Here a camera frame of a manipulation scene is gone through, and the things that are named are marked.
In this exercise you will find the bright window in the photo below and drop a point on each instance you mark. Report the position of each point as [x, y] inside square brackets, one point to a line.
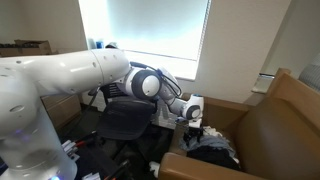
[146, 30]

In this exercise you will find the cardboard box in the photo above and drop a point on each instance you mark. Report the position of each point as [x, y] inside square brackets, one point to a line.
[25, 48]

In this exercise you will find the white wall heater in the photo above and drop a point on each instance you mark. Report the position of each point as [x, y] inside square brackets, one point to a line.
[165, 115]

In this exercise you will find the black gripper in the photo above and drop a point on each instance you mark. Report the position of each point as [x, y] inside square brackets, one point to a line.
[194, 130]

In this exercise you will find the light blue cloth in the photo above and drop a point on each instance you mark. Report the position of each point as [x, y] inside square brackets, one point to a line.
[216, 141]

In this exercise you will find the tan leather couch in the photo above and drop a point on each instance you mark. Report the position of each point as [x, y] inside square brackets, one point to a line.
[276, 133]

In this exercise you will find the white cloth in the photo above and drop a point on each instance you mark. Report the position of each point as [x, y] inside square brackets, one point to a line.
[212, 131]

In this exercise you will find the gray striped pillow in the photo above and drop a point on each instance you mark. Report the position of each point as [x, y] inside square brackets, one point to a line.
[311, 75]

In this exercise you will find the red and black pen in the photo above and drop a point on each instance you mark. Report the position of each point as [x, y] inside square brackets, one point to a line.
[119, 170]

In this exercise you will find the black mesh office chair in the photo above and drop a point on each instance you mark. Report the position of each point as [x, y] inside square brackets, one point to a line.
[125, 118]

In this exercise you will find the black hooded garment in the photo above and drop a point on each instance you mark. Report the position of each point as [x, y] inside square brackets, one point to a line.
[213, 156]

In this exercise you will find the red and white markers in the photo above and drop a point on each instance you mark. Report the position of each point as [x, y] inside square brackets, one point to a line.
[75, 145]

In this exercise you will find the white crumpled paper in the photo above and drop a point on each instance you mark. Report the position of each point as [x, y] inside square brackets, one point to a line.
[155, 168]

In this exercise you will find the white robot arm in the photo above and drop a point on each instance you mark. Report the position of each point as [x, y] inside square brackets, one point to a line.
[56, 76]

